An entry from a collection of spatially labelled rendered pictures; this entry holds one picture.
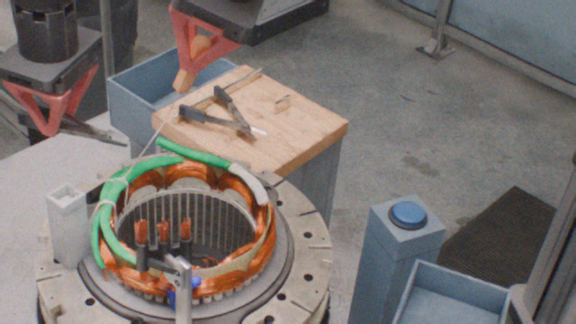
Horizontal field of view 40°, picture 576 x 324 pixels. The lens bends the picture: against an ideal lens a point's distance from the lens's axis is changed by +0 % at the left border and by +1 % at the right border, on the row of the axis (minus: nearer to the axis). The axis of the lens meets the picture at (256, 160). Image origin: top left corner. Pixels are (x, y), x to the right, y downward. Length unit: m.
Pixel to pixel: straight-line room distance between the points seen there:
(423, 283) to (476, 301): 0.06
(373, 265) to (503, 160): 1.90
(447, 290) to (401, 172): 1.83
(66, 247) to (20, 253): 0.50
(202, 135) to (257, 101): 0.11
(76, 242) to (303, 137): 0.38
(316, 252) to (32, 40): 0.37
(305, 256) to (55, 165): 0.72
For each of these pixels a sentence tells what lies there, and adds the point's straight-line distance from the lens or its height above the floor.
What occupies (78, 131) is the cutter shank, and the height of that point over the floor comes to 1.20.
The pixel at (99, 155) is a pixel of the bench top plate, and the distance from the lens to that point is 1.49.
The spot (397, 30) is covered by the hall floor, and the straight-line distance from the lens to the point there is 3.58.
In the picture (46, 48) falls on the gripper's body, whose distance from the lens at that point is 0.78.
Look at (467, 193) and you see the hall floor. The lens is 2.74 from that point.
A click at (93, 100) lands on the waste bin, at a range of 2.55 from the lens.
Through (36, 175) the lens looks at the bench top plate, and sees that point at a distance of 1.46.
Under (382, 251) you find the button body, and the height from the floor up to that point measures 0.99.
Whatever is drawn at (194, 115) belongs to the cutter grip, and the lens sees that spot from 1.06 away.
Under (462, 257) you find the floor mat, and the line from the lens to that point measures 2.49.
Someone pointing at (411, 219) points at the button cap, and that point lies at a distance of 1.01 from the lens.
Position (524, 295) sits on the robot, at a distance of 1.13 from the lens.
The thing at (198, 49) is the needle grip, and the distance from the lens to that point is 0.70.
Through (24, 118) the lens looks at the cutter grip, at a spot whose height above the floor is 1.20.
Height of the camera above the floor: 1.71
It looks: 39 degrees down
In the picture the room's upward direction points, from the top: 4 degrees clockwise
